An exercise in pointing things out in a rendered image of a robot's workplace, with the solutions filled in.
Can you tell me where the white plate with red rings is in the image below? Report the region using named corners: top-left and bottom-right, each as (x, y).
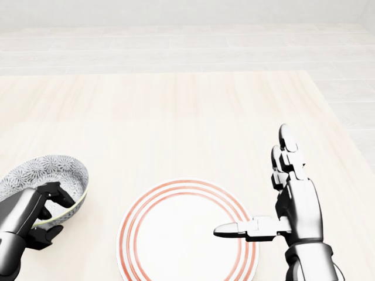
top-left (117, 179), bottom-right (260, 281)

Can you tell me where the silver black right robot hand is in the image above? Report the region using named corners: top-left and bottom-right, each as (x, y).
top-left (213, 124), bottom-right (324, 249)

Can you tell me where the patterned black white bowl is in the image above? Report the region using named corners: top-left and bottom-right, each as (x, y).
top-left (0, 155), bottom-right (90, 230)

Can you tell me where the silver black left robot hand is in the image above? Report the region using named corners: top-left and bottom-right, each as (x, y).
top-left (0, 181), bottom-right (76, 251)

